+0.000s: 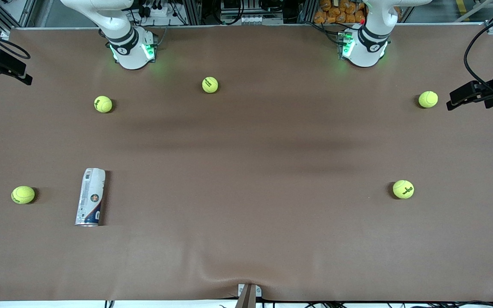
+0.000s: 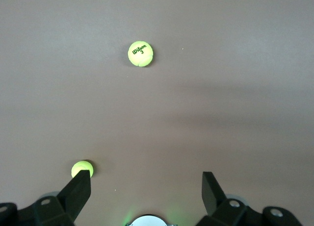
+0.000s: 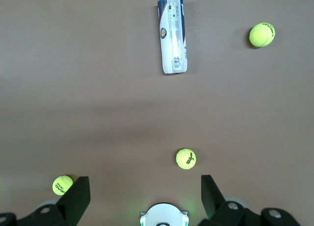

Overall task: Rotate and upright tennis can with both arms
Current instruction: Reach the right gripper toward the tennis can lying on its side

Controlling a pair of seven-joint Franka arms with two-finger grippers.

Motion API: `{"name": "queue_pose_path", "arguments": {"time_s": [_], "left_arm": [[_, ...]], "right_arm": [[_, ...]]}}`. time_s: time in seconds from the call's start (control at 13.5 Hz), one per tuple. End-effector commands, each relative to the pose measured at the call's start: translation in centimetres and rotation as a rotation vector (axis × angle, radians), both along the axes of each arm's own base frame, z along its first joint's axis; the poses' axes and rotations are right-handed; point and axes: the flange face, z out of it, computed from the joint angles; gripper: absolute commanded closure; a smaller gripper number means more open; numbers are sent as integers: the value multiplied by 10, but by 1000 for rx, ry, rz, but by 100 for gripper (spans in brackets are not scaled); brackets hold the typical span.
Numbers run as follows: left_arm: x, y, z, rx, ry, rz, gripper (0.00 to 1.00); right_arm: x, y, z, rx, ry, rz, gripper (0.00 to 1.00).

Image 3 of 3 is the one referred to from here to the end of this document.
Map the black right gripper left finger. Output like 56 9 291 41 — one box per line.
0 176 91 226

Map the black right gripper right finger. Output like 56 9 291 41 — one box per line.
198 174 301 226

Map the white blue tennis ball can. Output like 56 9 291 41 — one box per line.
157 0 189 75

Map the yellow Head tennis ball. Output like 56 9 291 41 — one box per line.
249 22 276 48
52 175 74 196

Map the yellow Wilson tennis ball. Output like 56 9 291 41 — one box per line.
175 148 197 170

